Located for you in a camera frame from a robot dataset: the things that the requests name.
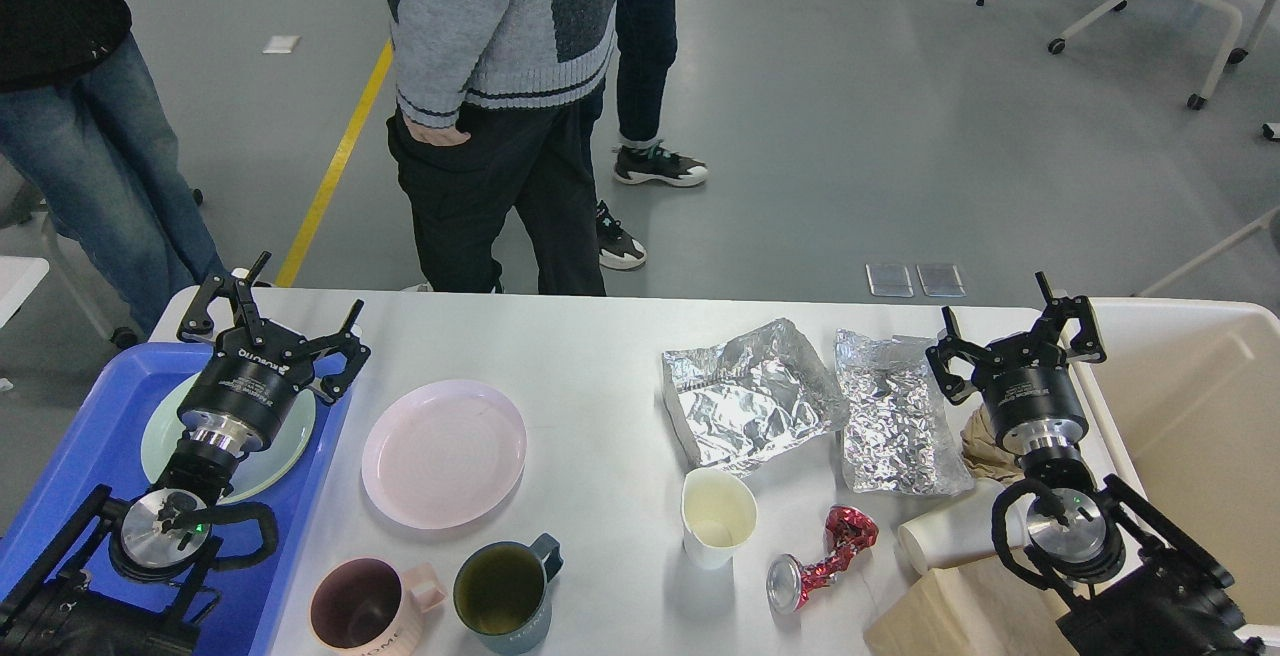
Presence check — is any green plate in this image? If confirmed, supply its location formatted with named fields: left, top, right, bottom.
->
left=140, top=375, right=316, bottom=504

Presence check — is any narrow crumpled foil sheet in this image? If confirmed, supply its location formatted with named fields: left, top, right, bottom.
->
left=835, top=329, right=974, bottom=497

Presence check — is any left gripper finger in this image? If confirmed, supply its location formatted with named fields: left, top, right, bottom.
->
left=291, top=299, right=371, bottom=407
left=177, top=251, right=271, bottom=345

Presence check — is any person in dark jeans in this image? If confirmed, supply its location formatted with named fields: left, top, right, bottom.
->
left=614, top=0, right=708, bottom=188

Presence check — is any crumpled brown paper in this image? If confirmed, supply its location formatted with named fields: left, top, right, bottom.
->
left=961, top=406, right=1023, bottom=486

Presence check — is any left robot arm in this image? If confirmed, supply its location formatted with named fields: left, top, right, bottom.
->
left=3, top=277, right=371, bottom=655

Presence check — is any crushed red can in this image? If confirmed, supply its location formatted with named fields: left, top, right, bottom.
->
left=765, top=504, right=879, bottom=615

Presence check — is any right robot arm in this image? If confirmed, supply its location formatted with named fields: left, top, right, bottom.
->
left=925, top=273, right=1266, bottom=655

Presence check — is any person in grey sweater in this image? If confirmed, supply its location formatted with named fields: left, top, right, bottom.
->
left=387, top=0, right=616, bottom=296

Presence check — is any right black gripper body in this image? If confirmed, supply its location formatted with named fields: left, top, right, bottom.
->
left=975, top=356, right=1088, bottom=459

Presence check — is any right floor plate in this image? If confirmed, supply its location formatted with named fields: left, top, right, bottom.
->
left=916, top=263, right=966, bottom=299

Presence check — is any person in blue jeans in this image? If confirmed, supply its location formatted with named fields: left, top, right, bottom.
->
left=1, top=0, right=227, bottom=332

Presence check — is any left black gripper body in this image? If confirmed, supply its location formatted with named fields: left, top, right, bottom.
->
left=178, top=333, right=308, bottom=452

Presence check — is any blue plastic tray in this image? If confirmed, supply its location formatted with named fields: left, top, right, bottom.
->
left=1, top=343, right=349, bottom=655

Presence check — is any dark teal mug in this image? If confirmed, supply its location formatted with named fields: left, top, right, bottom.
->
left=453, top=533, right=563, bottom=655

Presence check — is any white side table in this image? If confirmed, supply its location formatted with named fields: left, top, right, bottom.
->
left=0, top=255, right=50, bottom=327

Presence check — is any pink plate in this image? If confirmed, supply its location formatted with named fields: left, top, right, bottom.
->
left=361, top=379, right=529, bottom=530

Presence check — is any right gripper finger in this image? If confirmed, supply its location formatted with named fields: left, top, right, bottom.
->
left=925, top=306, right=1001, bottom=406
left=1020, top=270, right=1107, bottom=370

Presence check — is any large crumpled foil sheet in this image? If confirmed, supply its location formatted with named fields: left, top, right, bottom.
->
left=660, top=318, right=849, bottom=477

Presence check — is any beige plastic bin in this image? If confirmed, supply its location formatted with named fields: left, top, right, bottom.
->
left=1080, top=299, right=1279, bottom=653

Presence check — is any floor plate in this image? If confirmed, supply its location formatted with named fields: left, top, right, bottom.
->
left=916, top=263, right=966, bottom=299
left=865, top=263, right=915, bottom=299

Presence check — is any pink mug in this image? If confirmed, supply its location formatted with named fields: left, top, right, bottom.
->
left=308, top=557, right=445, bottom=655

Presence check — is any lying white paper cup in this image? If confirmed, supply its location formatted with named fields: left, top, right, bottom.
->
left=897, top=478, right=1005, bottom=577

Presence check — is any upright white paper cup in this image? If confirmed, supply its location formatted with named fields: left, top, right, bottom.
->
left=680, top=468, right=758, bottom=570

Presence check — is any left floor plate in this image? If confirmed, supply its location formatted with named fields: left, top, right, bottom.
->
left=865, top=263, right=915, bottom=299

